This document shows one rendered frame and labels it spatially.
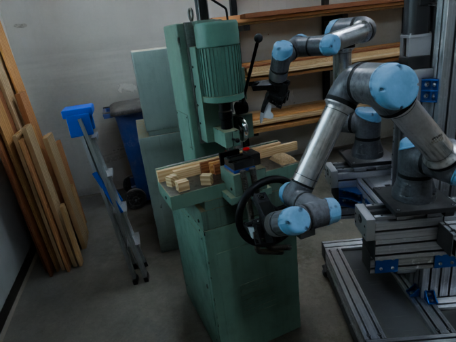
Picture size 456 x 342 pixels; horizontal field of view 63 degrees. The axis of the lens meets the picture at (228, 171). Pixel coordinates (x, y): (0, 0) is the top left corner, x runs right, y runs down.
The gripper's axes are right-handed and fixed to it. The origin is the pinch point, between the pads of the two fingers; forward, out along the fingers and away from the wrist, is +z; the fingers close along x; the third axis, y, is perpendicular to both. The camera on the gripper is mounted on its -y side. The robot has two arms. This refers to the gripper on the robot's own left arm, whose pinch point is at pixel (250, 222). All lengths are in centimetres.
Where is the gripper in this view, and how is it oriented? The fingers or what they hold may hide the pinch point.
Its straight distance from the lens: 132.0
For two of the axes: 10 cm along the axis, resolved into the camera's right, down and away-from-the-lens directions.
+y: 2.4, 9.6, -1.4
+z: -2.9, 2.1, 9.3
